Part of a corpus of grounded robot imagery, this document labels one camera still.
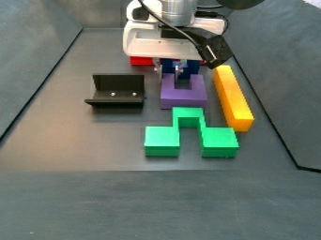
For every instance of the blue U-shaped block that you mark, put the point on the blue U-shaped block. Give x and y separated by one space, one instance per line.
191 68

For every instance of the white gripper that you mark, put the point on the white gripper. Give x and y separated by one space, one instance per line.
141 40

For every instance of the purple U-shaped block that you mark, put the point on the purple U-shaped block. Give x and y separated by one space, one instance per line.
192 97

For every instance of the black fixture bracket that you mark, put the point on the black fixture bracket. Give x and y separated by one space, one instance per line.
117 90

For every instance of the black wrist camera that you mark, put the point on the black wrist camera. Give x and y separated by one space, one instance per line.
214 51

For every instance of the yellow long block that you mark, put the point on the yellow long block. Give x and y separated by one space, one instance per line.
234 105

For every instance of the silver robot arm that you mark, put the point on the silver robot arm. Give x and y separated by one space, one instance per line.
172 29

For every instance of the red board with slots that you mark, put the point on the red board with slots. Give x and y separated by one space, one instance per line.
147 61

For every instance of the green stepped block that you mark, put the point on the green stepped block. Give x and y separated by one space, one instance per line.
218 141

